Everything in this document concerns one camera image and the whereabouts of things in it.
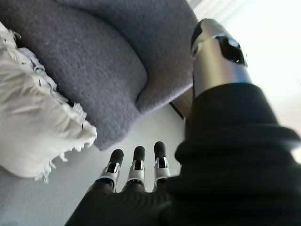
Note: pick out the white fringed cushion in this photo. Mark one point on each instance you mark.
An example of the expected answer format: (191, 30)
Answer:
(33, 113)

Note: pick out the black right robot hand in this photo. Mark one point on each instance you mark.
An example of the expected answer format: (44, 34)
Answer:
(235, 153)

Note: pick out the grey fabric armchair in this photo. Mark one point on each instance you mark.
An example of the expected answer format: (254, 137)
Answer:
(94, 58)

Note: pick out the wooden nightstand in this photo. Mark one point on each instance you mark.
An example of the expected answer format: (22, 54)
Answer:
(183, 103)

